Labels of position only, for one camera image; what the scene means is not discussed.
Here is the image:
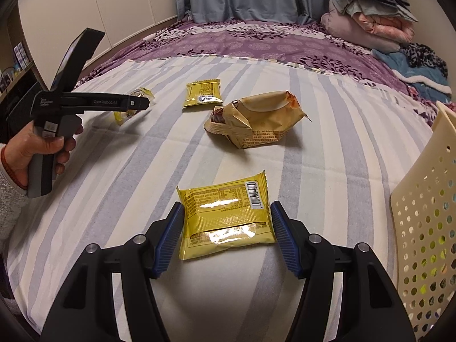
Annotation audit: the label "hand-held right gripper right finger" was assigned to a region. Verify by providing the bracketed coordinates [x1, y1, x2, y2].
[270, 200, 417, 342]

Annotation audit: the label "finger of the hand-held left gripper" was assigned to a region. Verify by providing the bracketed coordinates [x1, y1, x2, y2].
[62, 92, 150, 111]
[46, 28, 106, 93]

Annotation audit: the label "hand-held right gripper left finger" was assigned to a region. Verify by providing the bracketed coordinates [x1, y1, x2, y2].
[39, 201, 186, 342]

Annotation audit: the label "clear cookie packet yellow edges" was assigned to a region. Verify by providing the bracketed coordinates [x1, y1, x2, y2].
[114, 86, 155, 126]

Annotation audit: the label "yellow snack packet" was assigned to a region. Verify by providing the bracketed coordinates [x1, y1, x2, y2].
[182, 78, 224, 109]
[177, 170, 278, 261]

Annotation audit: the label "cream perforated plastic basket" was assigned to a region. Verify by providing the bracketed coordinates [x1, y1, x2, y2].
[390, 100, 456, 342]

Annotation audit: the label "person's left forearm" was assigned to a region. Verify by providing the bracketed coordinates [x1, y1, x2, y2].
[0, 164, 31, 253]

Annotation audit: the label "person's left hand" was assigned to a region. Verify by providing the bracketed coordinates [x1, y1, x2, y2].
[4, 121, 85, 186]

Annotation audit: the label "wooden shelf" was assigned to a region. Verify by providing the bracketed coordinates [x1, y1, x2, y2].
[0, 7, 47, 132]

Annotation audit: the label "blue white small boxes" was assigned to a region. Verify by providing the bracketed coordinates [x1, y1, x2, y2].
[13, 42, 30, 69]

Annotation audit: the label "white wardrobe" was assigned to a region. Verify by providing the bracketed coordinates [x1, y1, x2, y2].
[18, 0, 179, 89]

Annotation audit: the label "striped white grey blanket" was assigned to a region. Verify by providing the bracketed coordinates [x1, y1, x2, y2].
[7, 55, 439, 342]

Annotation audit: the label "tan bread packet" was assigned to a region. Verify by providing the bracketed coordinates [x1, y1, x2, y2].
[204, 90, 310, 149]

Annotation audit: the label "purple floral bedsheet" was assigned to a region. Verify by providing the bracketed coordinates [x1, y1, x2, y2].
[73, 12, 456, 115]

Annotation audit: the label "blue fleece blanket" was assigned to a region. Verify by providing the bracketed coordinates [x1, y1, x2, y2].
[370, 48, 453, 105]

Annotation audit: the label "mauve folded quilt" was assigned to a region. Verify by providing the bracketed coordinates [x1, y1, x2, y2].
[321, 0, 373, 48]

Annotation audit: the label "black leopard print cloth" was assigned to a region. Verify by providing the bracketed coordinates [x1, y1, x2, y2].
[401, 43, 449, 79]

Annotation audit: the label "pink floral folded quilt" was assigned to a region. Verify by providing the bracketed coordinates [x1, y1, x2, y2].
[353, 12, 416, 52]

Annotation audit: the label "grey green folded sheet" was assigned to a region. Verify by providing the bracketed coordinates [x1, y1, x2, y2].
[344, 0, 419, 22]

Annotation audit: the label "red string bracelet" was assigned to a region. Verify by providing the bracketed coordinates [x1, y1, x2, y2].
[0, 145, 28, 190]

